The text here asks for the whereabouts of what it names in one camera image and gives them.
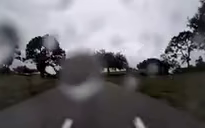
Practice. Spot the grey asphalt road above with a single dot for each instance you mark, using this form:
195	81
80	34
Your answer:
106	106

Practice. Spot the thin-trunked tree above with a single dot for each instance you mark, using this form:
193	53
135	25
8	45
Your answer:
183	41

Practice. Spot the dark grass verge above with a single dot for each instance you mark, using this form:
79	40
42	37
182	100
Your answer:
183	90
16	88

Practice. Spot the broad dark tree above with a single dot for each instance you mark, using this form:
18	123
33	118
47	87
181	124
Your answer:
40	57

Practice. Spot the clump of trees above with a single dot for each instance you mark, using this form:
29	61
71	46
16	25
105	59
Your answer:
111	61

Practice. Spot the low dark bush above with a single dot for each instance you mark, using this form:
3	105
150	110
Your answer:
161	65

